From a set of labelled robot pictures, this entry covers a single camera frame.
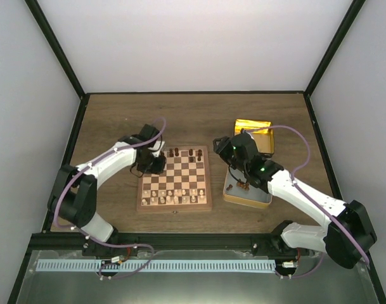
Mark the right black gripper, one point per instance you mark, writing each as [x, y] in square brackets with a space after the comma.
[222, 149]

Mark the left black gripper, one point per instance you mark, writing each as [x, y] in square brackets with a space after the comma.
[159, 168]

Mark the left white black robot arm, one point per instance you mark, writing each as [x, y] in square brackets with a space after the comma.
[74, 194]

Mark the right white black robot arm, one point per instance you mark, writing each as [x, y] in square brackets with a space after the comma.
[343, 231]

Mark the row of white chess pieces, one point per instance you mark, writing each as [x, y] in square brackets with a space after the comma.
[174, 197]

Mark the wooden chess board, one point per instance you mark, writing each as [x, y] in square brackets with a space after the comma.
[179, 173]

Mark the gold tin lid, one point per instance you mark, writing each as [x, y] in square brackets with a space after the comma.
[263, 137]

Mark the gold tin box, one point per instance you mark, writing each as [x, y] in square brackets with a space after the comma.
[255, 197]

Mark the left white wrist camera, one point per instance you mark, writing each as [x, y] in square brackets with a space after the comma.
[156, 149]

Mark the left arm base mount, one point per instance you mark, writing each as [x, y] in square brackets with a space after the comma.
[96, 248]

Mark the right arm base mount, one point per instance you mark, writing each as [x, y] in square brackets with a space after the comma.
[272, 246]

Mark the black aluminium front rail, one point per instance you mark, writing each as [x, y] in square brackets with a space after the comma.
[159, 241]

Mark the light blue slotted cable duct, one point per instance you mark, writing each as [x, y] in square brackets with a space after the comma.
[246, 266]

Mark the black enclosure frame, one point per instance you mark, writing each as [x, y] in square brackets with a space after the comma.
[53, 42]

